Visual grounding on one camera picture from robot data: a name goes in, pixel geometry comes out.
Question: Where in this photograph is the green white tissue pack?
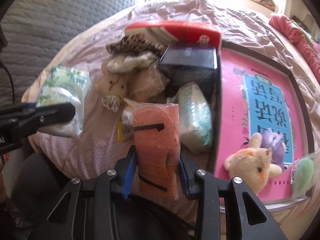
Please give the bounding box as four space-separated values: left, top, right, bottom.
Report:
177 82 213 155

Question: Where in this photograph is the pink rolled blanket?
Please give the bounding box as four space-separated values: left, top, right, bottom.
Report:
268 14 319 82

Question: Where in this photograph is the yellow white snack packet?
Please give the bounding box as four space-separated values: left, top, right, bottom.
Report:
118 98 135 142

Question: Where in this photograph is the beige plush bear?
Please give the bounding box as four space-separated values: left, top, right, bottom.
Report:
223 133 283 194

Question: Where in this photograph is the grey quilted headboard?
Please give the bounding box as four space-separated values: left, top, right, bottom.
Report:
1 0 136 105

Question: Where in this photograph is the dark blue box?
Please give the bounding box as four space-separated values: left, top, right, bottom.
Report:
158 41 220 101

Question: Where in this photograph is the pink blue book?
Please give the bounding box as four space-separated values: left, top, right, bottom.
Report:
214 48 309 203

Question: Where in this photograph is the pink quilt bedspread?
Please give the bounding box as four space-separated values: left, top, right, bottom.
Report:
22 0 319 179

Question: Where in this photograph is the green floral tissue pack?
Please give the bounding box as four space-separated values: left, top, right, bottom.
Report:
37 64 91 138

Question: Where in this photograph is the shallow dark cardboard box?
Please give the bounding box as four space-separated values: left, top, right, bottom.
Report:
208 41 315 212

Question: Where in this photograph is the orange face mask pack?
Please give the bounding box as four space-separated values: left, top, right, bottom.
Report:
132 103 181 199

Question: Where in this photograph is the red tissue box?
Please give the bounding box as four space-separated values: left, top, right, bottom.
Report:
124 20 222 50

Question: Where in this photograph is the cream plush doll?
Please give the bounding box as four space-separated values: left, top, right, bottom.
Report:
94 63 134 113

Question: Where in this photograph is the green puff in bag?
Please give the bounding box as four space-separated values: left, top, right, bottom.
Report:
291 154 316 197

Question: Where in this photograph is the purple sachet flower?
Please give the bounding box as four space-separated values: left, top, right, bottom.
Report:
260 128 286 170

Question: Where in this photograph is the leopard print scrunchie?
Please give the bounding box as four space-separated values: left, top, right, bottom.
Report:
106 33 164 56

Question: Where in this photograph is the white floral scrunchie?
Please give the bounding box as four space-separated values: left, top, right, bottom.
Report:
101 51 158 74

